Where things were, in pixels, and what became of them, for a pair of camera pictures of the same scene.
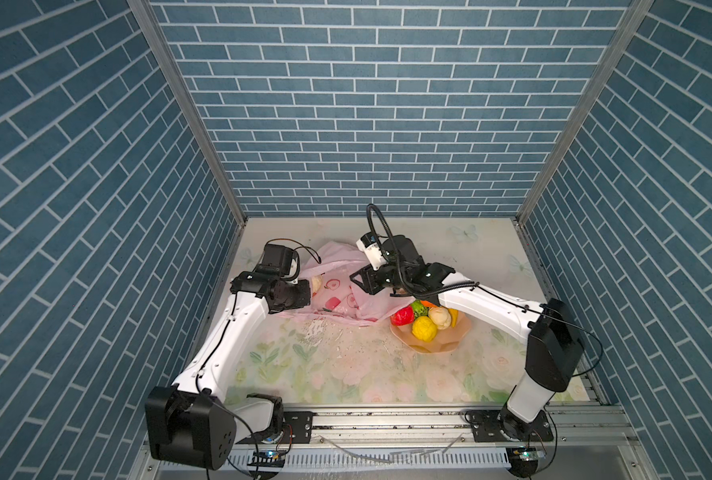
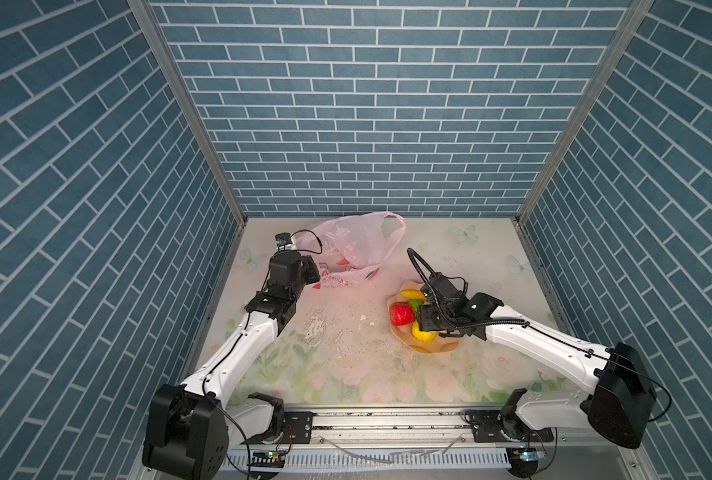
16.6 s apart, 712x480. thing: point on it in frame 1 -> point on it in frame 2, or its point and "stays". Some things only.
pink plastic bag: x=337 y=298 -> x=347 y=249
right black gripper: x=368 y=279 -> x=422 y=317
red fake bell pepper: x=403 y=317 stays
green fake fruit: x=419 y=309 stays
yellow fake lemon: x=424 y=328 stays
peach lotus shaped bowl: x=446 y=339 stays
